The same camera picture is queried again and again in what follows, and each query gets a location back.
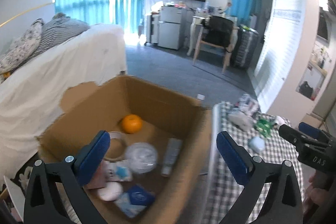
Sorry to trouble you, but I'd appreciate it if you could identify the light blue soap case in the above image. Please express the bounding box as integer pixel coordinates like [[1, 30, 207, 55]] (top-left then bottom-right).
[[248, 136, 265, 153]]

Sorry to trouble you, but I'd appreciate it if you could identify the beige tape roll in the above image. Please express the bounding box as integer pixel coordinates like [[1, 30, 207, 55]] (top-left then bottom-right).
[[104, 131, 128, 162]]

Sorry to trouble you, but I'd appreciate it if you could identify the white round gadget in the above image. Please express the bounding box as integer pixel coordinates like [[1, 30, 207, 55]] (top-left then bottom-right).
[[97, 181, 123, 202]]

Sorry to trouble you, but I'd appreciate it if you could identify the green snack bag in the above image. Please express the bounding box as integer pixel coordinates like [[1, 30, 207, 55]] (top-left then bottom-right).
[[254, 118, 274, 138]]

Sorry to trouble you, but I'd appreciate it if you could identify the tissue pack white navy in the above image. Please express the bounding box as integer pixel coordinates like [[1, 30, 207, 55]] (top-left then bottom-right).
[[227, 94, 260, 132]]

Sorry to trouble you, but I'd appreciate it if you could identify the white thermos bottle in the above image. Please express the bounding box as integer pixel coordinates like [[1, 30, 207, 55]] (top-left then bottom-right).
[[272, 116, 286, 130]]

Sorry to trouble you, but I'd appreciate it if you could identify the orange fruit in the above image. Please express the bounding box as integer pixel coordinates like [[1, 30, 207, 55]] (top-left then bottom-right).
[[121, 114, 143, 134]]

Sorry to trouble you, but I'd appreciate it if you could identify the blue tissue packet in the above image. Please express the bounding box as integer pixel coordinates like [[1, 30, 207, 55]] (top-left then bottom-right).
[[114, 185, 155, 219]]

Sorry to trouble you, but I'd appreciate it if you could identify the white cream tube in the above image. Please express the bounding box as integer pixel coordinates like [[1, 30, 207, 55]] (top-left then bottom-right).
[[161, 138, 183, 177]]

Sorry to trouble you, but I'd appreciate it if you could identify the right human hand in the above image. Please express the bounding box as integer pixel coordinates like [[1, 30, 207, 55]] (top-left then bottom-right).
[[302, 171, 330, 215]]

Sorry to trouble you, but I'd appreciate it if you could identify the checkered tablecloth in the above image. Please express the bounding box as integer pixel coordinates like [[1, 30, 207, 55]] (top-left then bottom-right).
[[201, 102, 304, 223]]

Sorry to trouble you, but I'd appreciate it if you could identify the cardboard box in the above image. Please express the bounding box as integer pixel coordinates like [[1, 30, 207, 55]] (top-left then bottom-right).
[[38, 75, 212, 223]]

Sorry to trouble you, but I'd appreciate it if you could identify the bed with white sheet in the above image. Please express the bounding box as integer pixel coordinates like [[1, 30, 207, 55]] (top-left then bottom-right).
[[1, 24, 127, 178]]

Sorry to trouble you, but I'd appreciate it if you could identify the grey suitcase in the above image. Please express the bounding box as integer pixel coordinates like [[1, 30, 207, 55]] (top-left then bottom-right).
[[230, 24, 259, 69]]

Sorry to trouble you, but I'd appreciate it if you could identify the floral pillow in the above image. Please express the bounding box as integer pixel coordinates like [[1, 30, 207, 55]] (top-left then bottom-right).
[[1, 18, 45, 74]]

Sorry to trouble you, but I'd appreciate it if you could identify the wooden chair black backpack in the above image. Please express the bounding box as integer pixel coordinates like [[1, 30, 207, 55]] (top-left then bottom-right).
[[193, 16, 235, 73]]

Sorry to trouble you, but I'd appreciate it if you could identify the striped grey pillow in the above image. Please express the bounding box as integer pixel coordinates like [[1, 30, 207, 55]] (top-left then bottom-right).
[[22, 12, 90, 64]]

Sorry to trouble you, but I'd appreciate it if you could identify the small white fridge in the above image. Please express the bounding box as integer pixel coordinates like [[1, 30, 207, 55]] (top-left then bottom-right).
[[158, 6, 187, 50]]

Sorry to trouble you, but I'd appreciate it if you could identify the round white mirror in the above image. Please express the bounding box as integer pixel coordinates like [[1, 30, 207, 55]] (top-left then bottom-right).
[[206, 0, 232, 14]]

